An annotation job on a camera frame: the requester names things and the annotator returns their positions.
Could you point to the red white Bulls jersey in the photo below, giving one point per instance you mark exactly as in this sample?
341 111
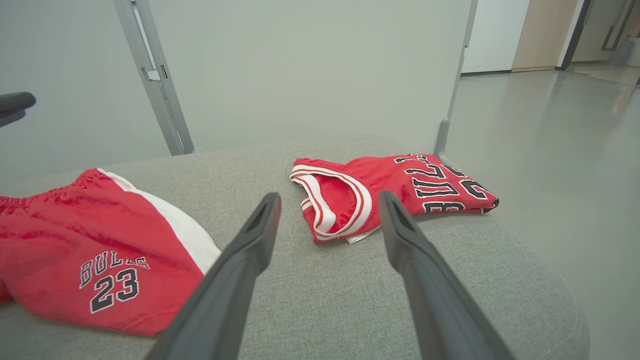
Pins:
390 185

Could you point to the grey waste bin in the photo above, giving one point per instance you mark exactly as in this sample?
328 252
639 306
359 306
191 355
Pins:
622 52

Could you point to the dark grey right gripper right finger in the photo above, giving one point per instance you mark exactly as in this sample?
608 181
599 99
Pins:
440 315

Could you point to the red Bulls 23 shorts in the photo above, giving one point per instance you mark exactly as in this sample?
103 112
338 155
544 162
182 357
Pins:
60 235

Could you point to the black door frame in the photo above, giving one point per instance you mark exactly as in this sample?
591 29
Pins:
575 35

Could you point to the grey metal partition post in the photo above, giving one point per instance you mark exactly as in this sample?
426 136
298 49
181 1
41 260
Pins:
155 85

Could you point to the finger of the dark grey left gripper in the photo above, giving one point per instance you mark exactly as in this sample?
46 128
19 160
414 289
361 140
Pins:
17 101
10 119

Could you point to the beige door panel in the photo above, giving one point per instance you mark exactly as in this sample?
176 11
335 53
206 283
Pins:
545 35

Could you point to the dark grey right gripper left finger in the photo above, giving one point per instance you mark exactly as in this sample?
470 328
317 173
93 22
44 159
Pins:
220 310

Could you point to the grey fabric sofa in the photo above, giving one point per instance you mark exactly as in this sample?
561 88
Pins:
320 300

